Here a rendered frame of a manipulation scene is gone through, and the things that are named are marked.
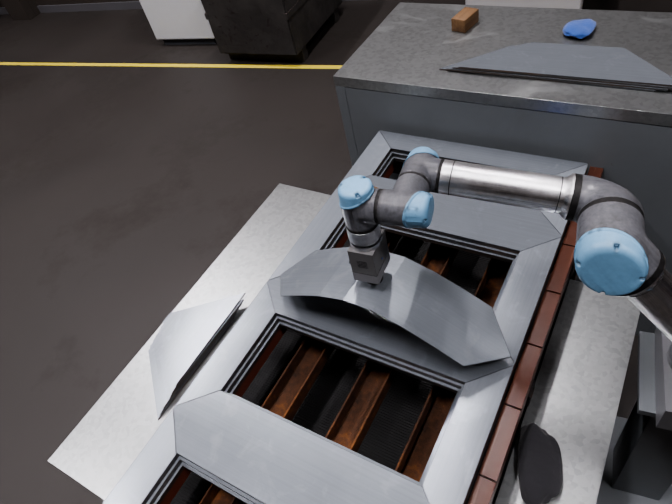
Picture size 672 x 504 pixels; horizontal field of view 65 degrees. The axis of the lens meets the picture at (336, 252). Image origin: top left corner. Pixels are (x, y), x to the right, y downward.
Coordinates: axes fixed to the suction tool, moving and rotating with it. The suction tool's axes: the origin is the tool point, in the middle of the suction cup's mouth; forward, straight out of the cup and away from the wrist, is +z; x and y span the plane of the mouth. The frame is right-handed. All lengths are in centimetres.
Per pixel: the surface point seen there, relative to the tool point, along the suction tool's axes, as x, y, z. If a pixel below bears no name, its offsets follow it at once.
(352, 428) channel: -2.5, 25.0, 33.8
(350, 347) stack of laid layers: -6.4, 9.6, 18.7
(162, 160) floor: -226, -139, 101
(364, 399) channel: -2.4, 16.2, 33.8
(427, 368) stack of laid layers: 15.5, 11.2, 16.1
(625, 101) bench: 50, -79, -3
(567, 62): 32, -96, -5
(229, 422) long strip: -27, 40, 16
